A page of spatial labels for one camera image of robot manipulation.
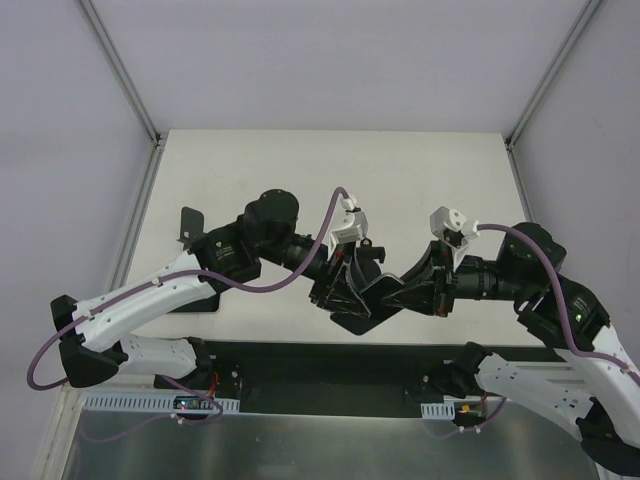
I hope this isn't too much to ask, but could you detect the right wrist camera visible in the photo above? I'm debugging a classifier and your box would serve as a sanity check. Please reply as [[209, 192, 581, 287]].
[[429, 206, 479, 251]]

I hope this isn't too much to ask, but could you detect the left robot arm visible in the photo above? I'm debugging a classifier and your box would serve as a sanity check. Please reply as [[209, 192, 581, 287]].
[[51, 188, 368, 389]]

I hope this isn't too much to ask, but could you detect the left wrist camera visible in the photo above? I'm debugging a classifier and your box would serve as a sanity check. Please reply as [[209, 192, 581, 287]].
[[328, 210, 368, 257]]

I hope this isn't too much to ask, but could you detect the silver-edged black phone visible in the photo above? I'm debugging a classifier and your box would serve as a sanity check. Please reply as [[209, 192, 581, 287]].
[[348, 274, 403, 335]]

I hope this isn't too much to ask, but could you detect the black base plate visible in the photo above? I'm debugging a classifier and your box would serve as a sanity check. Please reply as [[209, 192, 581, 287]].
[[181, 341, 483, 418]]

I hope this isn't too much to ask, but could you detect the aluminium frame post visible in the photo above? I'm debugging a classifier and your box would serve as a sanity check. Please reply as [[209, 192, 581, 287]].
[[75, 0, 162, 145], [505, 0, 606, 152]]

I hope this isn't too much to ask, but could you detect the black round phone stand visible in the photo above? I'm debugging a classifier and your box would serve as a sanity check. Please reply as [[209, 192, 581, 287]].
[[355, 238, 386, 271]]

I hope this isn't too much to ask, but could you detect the wooden base phone stand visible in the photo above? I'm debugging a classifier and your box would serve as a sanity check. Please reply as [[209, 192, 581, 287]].
[[177, 206, 205, 250]]

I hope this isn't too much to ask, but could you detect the right white cable duct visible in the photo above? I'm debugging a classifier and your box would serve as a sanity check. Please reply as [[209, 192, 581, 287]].
[[420, 401, 456, 421]]

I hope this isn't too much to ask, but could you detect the left aluminium frame post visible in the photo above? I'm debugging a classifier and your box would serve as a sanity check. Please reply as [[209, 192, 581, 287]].
[[75, 0, 162, 145]]

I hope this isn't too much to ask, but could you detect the white cable duct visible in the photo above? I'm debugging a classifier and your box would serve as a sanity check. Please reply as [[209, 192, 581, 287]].
[[420, 401, 456, 421], [84, 393, 240, 415]]

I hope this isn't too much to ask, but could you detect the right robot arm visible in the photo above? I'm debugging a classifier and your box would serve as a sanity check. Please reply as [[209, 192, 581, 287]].
[[380, 220, 639, 477]]

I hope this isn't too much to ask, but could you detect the left white cable duct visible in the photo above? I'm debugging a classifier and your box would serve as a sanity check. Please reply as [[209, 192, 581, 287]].
[[84, 393, 240, 415]]

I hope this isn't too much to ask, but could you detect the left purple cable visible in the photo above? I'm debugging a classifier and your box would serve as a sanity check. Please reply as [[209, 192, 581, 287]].
[[26, 186, 359, 390]]

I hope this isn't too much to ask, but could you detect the right aluminium frame post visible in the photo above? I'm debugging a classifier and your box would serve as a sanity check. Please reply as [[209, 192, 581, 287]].
[[505, 0, 606, 152]]

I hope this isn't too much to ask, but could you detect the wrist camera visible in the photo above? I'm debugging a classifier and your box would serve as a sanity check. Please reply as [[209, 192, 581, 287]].
[[429, 206, 479, 251], [328, 210, 368, 257]]

